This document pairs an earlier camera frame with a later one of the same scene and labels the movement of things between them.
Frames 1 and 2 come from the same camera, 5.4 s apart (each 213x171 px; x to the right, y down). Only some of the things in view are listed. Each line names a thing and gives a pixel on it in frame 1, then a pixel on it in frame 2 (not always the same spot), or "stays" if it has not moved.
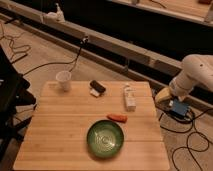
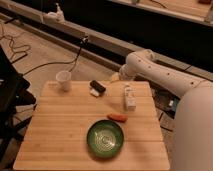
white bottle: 130,97 stays
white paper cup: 64,78 stays
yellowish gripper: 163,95 -> 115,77
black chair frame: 17,107 stays
